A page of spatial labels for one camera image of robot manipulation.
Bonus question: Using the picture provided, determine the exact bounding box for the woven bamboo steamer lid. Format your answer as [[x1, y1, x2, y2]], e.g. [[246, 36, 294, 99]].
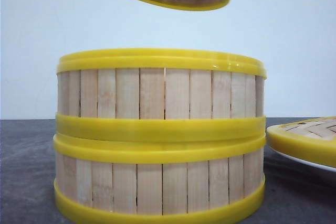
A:
[[267, 116, 335, 167]]

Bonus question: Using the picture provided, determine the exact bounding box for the front bamboo steamer basket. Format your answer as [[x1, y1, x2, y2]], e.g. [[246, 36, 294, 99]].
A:
[[53, 133, 265, 223]]

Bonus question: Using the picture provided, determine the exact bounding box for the white plate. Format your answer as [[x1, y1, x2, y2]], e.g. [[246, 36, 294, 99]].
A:
[[271, 148, 336, 173]]

